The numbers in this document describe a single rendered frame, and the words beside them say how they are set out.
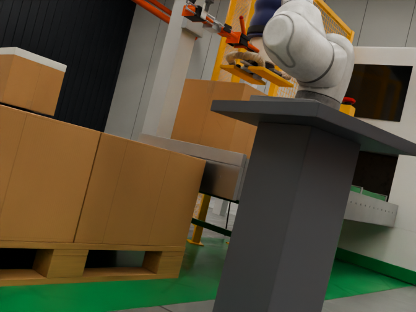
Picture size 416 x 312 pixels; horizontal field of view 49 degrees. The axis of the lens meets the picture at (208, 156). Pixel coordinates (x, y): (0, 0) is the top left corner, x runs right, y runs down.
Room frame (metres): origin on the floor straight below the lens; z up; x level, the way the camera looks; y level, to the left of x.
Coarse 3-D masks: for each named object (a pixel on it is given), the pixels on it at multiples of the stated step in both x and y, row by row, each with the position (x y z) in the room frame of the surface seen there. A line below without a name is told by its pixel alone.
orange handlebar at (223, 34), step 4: (188, 8) 2.03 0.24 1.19; (192, 8) 2.03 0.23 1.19; (208, 20) 2.12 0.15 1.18; (212, 20) 2.14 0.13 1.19; (220, 32) 2.26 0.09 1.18; (224, 32) 2.24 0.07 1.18; (232, 32) 2.27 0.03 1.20; (224, 36) 2.29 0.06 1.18; (228, 36) 2.27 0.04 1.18; (232, 36) 2.28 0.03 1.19; (236, 36) 2.30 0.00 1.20; (248, 44) 2.38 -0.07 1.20; (252, 48) 2.42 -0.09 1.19; (256, 48) 2.45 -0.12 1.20; (256, 52) 2.47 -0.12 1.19
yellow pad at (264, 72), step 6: (252, 66) 2.38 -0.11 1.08; (258, 72) 2.41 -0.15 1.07; (264, 72) 2.38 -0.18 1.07; (270, 72) 2.38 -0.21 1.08; (264, 78) 2.51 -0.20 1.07; (270, 78) 2.48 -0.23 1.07; (276, 78) 2.45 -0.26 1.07; (282, 78) 2.49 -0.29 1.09; (276, 84) 2.61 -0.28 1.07; (282, 84) 2.57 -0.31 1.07; (288, 84) 2.55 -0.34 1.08
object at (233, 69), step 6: (222, 66) 2.50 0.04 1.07; (228, 66) 2.47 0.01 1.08; (234, 66) 2.45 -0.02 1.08; (240, 66) 2.55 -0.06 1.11; (234, 72) 2.55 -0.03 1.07; (240, 72) 2.51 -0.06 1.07; (246, 72) 2.55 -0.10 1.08; (246, 78) 2.63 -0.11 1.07; (252, 78) 2.60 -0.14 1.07; (258, 84) 2.73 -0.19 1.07; (264, 84) 2.71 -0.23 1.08
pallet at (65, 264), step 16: (48, 256) 1.56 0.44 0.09; (64, 256) 1.58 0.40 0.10; (80, 256) 1.63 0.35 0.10; (144, 256) 2.01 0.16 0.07; (160, 256) 1.95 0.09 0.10; (176, 256) 2.03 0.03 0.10; (0, 272) 1.49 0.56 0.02; (16, 272) 1.53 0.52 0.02; (32, 272) 1.57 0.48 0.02; (48, 272) 1.55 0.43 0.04; (64, 272) 1.59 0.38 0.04; (80, 272) 1.65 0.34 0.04; (96, 272) 1.75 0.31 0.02; (112, 272) 1.81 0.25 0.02; (128, 272) 1.87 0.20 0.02; (144, 272) 1.93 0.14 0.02; (160, 272) 1.97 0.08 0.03; (176, 272) 2.05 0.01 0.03
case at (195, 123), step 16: (192, 80) 2.39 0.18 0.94; (208, 80) 2.32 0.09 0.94; (192, 96) 2.37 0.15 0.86; (208, 96) 2.30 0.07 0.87; (224, 96) 2.23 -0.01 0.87; (240, 96) 2.17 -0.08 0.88; (192, 112) 2.35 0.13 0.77; (208, 112) 2.28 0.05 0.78; (176, 128) 2.40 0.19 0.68; (192, 128) 2.33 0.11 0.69; (208, 128) 2.27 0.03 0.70; (224, 128) 2.20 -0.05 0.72; (240, 128) 2.20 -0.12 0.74; (256, 128) 2.30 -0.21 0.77; (208, 144) 2.25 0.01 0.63; (224, 144) 2.19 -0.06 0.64; (240, 144) 2.23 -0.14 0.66
